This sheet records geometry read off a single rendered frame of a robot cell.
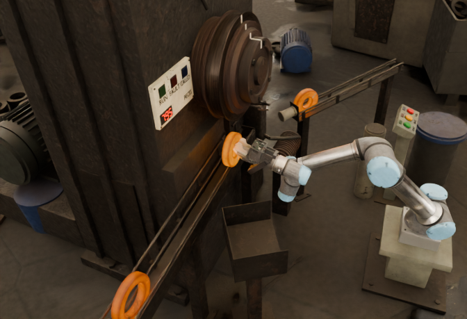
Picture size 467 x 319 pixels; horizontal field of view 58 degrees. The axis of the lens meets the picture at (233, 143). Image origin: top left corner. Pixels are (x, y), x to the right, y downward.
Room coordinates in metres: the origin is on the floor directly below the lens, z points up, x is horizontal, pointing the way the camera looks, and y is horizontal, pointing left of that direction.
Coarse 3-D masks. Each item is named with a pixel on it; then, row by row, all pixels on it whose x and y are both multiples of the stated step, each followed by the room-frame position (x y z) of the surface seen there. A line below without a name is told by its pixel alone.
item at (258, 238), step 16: (224, 208) 1.20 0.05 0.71; (240, 208) 1.21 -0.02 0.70; (256, 208) 1.22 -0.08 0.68; (224, 224) 1.13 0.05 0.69; (240, 224) 1.20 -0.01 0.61; (256, 224) 1.20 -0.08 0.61; (240, 240) 1.12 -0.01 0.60; (256, 240) 1.12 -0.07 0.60; (272, 240) 1.12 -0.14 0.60; (240, 256) 1.05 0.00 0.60; (256, 256) 0.95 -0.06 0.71; (272, 256) 0.96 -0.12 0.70; (240, 272) 0.95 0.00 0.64; (256, 272) 0.95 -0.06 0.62; (272, 272) 0.96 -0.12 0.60; (256, 288) 1.08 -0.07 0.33; (256, 304) 1.08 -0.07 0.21
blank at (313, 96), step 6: (306, 90) 1.99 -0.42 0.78; (312, 90) 2.00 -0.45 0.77; (300, 96) 1.97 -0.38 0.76; (306, 96) 1.98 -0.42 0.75; (312, 96) 2.00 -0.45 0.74; (294, 102) 1.98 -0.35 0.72; (300, 102) 1.96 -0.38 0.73; (312, 102) 2.01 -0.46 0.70; (300, 108) 1.97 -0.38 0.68; (300, 114) 1.97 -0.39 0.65
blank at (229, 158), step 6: (234, 132) 1.48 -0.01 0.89; (228, 138) 1.43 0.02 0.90; (234, 138) 1.44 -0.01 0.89; (228, 144) 1.41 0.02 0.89; (234, 144) 1.43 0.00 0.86; (222, 150) 1.40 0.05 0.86; (228, 150) 1.39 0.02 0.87; (222, 156) 1.39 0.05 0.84; (228, 156) 1.38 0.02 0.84; (234, 156) 1.43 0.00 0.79; (228, 162) 1.38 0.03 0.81; (234, 162) 1.42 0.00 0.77
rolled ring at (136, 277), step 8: (136, 272) 0.90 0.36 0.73; (128, 280) 0.86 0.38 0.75; (136, 280) 0.87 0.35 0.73; (144, 280) 0.90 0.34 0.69; (120, 288) 0.83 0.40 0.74; (128, 288) 0.83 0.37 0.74; (144, 288) 0.90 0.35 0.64; (120, 296) 0.81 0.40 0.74; (136, 296) 0.89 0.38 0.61; (144, 296) 0.88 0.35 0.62; (112, 304) 0.79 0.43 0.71; (120, 304) 0.79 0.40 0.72; (136, 304) 0.86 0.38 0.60; (112, 312) 0.78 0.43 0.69; (120, 312) 0.78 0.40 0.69; (128, 312) 0.83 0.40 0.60; (136, 312) 0.83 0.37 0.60
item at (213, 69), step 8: (232, 16) 1.66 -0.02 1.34; (240, 16) 1.64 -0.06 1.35; (248, 16) 1.70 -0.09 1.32; (224, 24) 1.60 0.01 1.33; (232, 24) 1.58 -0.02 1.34; (216, 32) 1.57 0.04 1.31; (224, 32) 1.56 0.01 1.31; (232, 32) 1.56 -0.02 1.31; (216, 40) 1.54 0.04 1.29; (224, 40) 1.51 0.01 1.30; (216, 48) 1.51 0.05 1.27; (224, 48) 1.50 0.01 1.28; (208, 56) 1.50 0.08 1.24; (216, 56) 1.49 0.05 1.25; (224, 56) 1.49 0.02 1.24; (208, 64) 1.49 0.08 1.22; (216, 64) 1.48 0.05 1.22; (208, 72) 1.47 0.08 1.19; (216, 72) 1.46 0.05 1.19; (208, 80) 1.47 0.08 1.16; (216, 80) 1.45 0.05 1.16; (208, 88) 1.46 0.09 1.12; (216, 88) 1.45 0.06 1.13; (208, 96) 1.47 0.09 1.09; (216, 96) 1.45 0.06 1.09; (216, 104) 1.46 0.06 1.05; (224, 104) 1.47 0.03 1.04; (216, 112) 1.49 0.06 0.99; (224, 112) 1.47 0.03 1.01; (232, 120) 1.53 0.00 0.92
